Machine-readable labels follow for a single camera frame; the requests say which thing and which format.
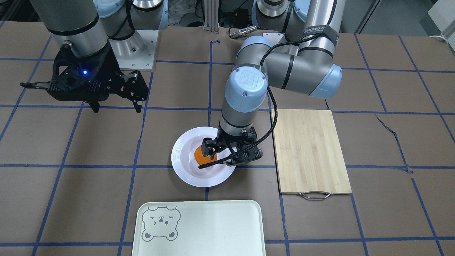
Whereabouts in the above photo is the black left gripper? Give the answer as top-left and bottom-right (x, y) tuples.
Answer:
(201, 127), (264, 167)

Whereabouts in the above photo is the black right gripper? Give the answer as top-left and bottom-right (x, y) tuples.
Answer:
(21, 45), (148, 113)

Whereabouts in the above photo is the orange fruit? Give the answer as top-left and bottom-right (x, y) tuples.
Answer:
(194, 146), (218, 165)

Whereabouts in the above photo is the white round plate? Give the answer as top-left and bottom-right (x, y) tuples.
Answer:
(171, 127), (236, 187)

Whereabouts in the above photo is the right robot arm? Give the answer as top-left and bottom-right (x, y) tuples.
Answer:
(21, 0), (168, 113)

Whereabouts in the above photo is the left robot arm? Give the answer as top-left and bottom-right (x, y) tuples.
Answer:
(199, 0), (346, 169)

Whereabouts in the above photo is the cream bear tray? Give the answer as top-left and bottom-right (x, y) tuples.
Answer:
(132, 200), (266, 256)

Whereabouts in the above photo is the bamboo cutting board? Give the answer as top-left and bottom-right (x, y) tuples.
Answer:
(273, 109), (352, 198)

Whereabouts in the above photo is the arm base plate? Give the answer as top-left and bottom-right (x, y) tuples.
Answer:
(262, 32), (287, 46)
(109, 30), (160, 71)

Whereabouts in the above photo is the aluminium frame post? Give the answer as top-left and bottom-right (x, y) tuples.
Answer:
(203, 0), (219, 34)

